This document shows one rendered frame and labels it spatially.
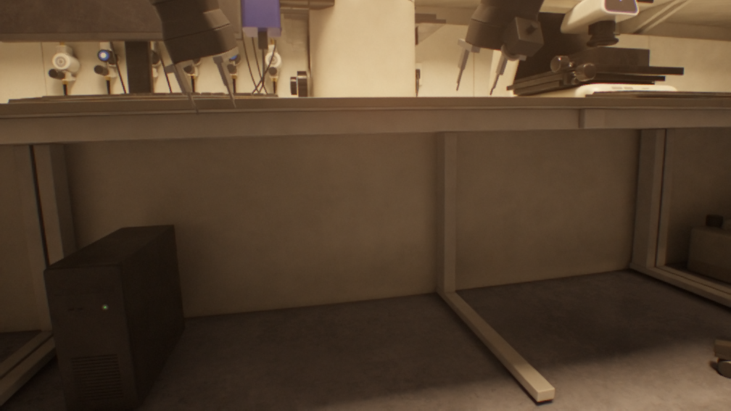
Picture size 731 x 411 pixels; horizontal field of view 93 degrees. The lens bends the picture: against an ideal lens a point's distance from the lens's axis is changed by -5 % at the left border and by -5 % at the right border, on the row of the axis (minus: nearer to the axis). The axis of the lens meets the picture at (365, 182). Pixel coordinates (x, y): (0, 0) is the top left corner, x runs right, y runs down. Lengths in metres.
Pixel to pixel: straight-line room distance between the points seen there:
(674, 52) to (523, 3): 1.88
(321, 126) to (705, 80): 2.13
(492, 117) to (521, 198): 1.06
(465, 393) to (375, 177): 0.82
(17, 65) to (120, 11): 0.76
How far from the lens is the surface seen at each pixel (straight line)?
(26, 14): 1.15
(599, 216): 2.05
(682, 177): 2.40
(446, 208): 1.48
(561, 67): 1.01
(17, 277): 1.85
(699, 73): 2.45
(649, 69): 1.20
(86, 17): 1.09
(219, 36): 0.48
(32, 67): 1.73
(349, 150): 1.47
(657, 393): 1.32
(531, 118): 0.79
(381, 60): 0.69
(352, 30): 0.70
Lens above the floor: 0.69
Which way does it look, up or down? 7 degrees down
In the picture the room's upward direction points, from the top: 1 degrees counter-clockwise
